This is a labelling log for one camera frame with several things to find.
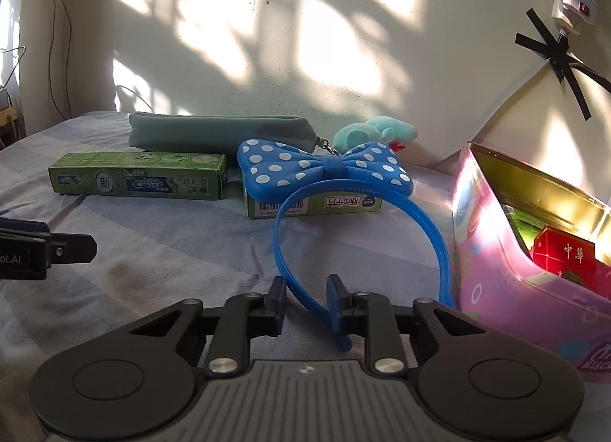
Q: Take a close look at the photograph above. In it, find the black tape cross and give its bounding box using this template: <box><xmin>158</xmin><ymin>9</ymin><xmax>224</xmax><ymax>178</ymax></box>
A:
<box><xmin>515</xmin><ymin>8</ymin><xmax>611</xmax><ymax>121</ymax></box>

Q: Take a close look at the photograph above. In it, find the teal pencil case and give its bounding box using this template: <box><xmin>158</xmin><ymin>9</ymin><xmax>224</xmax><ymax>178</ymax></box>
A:
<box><xmin>129</xmin><ymin>112</ymin><xmax>341</xmax><ymax>156</ymax></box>

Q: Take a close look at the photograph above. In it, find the pink biscuit tin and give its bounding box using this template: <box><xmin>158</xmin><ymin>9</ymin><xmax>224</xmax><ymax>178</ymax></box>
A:
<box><xmin>451</xmin><ymin>141</ymin><xmax>611</xmax><ymax>383</ymax></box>

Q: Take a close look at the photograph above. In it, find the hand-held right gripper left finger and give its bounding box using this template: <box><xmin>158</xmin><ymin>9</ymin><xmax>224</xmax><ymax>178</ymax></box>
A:
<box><xmin>126</xmin><ymin>275</ymin><xmax>288</xmax><ymax>373</ymax></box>

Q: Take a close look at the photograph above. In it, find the small green carton box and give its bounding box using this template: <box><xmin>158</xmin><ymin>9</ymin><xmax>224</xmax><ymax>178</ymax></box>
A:
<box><xmin>243</xmin><ymin>170</ymin><xmax>383</xmax><ymax>220</ymax></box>

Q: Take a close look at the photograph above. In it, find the thin black wall cable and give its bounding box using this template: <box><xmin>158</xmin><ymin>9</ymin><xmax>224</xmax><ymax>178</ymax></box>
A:
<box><xmin>49</xmin><ymin>0</ymin><xmax>73</xmax><ymax>121</ymax></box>

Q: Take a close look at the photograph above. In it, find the red cigarette box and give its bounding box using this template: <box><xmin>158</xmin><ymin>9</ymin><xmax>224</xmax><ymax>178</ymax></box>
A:
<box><xmin>530</xmin><ymin>226</ymin><xmax>598</xmax><ymax>288</ymax></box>

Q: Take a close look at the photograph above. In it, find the green packet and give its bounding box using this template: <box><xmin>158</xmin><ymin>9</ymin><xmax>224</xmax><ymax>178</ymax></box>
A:
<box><xmin>505</xmin><ymin>205</ymin><xmax>542</xmax><ymax>253</ymax></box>

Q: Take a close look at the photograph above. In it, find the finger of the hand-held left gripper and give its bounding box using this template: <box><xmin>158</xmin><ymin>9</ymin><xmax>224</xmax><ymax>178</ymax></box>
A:
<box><xmin>0</xmin><ymin>216</ymin><xmax>51</xmax><ymax>234</ymax></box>
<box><xmin>48</xmin><ymin>232</ymin><xmax>97</xmax><ymax>265</ymax></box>

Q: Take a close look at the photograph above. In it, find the thin white cable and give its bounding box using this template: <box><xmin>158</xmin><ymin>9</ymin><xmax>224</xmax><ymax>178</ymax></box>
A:
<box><xmin>116</xmin><ymin>84</ymin><xmax>159</xmax><ymax>113</ymax></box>

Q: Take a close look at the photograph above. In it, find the blue polka dot bow headband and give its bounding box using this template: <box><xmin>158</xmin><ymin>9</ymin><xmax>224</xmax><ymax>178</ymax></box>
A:
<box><xmin>237</xmin><ymin>139</ymin><xmax>456</xmax><ymax>353</ymax></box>

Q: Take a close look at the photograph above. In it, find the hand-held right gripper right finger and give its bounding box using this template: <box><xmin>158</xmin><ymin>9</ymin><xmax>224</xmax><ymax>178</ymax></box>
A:
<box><xmin>326</xmin><ymin>273</ymin><xmax>484</xmax><ymax>373</ymax></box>

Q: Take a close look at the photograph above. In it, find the green toothpaste box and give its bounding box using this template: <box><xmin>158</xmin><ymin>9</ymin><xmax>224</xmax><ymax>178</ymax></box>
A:
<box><xmin>48</xmin><ymin>152</ymin><xmax>229</xmax><ymax>201</ymax></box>

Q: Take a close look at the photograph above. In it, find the wire hanger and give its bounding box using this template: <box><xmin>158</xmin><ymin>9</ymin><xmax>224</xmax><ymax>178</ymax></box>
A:
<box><xmin>0</xmin><ymin>45</ymin><xmax>27</xmax><ymax>90</ymax></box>

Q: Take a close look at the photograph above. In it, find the teal plush toy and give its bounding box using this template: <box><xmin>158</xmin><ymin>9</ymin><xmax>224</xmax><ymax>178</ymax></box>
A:
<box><xmin>333</xmin><ymin>116</ymin><xmax>418</xmax><ymax>153</ymax></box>

